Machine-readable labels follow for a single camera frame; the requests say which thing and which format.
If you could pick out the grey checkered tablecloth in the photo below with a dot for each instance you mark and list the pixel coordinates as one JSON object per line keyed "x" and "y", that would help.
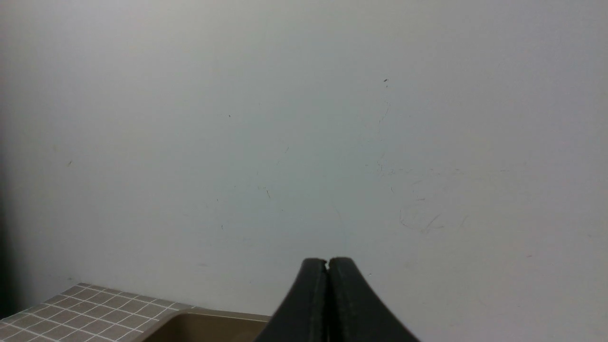
{"x": 87, "y": 313}

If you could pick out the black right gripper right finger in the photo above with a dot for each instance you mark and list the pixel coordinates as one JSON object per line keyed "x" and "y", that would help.
{"x": 355, "y": 312}

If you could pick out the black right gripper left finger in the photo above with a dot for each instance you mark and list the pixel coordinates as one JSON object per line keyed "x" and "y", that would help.
{"x": 301, "y": 315}

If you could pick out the olive green plastic bin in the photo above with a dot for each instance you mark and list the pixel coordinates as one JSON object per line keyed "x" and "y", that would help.
{"x": 204, "y": 325}

